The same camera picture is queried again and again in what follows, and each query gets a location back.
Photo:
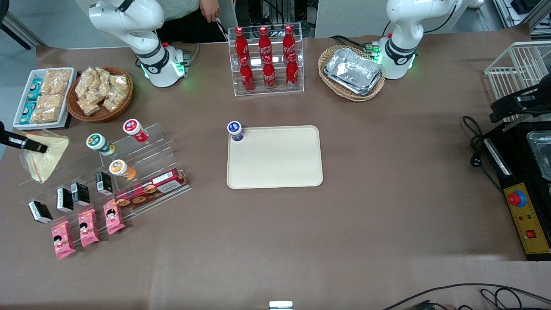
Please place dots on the dark metal bar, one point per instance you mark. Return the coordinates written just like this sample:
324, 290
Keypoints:
21, 34

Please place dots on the clear acrylic bottle rack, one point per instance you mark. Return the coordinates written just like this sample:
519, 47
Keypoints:
280, 91

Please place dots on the blue lid small bottle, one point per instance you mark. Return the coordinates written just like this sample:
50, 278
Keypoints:
235, 129

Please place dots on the red lid small bottle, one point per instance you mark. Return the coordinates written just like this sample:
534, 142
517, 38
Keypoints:
134, 128

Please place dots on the red cola bottle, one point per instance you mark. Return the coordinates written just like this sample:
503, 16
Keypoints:
241, 43
264, 43
269, 75
292, 72
289, 41
246, 76

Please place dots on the golden crispy snack pack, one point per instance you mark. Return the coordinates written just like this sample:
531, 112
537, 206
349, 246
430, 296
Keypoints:
48, 108
57, 81

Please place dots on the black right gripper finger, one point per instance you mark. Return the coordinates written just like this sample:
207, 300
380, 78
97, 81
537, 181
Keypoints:
30, 145

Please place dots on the clear acrylic tiered shelf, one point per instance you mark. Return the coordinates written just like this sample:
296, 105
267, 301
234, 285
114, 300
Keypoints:
159, 146

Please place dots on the red round knob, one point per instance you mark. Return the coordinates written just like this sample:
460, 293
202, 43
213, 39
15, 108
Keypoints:
515, 199

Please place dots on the small black carton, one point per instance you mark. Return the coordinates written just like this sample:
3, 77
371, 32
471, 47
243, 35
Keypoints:
65, 199
80, 193
40, 212
103, 182

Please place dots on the orange lid small bottle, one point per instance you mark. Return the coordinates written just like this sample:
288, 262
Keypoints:
119, 168

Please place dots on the aluminium foil container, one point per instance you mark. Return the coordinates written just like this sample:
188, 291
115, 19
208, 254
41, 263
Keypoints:
370, 89
353, 66

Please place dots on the red cookie box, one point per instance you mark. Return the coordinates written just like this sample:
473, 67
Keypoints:
150, 188

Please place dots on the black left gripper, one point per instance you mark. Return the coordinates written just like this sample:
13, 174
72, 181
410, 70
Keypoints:
530, 100

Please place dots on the triangle sandwich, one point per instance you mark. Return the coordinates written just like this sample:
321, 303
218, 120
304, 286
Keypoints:
47, 161

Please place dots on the green lid small bottle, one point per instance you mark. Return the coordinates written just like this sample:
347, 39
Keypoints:
98, 142

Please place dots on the blue snack pack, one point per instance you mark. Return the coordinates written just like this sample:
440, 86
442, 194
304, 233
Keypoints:
34, 89
29, 113

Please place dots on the clear bag of crackers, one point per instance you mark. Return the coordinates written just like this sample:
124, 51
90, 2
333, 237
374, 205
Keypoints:
114, 100
89, 107
114, 81
88, 82

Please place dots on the white rectangular snack tray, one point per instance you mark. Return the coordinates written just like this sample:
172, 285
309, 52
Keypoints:
19, 120

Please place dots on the oval wicker basket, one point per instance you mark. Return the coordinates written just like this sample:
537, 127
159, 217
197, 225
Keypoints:
327, 84

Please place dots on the aluminium frame shelf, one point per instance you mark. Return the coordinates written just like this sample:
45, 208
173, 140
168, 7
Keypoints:
521, 10

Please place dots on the grey metal strip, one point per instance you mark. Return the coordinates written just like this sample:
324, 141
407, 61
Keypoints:
512, 125

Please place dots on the red rocker switch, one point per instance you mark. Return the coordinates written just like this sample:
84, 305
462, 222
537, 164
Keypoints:
530, 234

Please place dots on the black food warmer appliance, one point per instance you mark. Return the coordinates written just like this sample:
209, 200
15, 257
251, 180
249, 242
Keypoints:
521, 172

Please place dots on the beige plastic tray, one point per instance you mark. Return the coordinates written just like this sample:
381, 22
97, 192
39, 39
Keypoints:
275, 159

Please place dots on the person in grey sweater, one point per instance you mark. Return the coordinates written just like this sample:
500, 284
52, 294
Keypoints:
189, 30

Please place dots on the bare person hand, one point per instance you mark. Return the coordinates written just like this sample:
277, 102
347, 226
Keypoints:
210, 9

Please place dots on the yellow control panel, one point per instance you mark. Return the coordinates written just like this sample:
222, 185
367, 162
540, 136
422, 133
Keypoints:
533, 219

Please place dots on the pink snack pack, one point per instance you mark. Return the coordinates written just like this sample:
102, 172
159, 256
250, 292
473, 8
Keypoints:
113, 217
88, 228
63, 240

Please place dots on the stainless steel pan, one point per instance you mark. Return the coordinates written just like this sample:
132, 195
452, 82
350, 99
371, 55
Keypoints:
540, 150

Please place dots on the round wicker basket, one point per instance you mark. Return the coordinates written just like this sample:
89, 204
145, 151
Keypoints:
107, 115

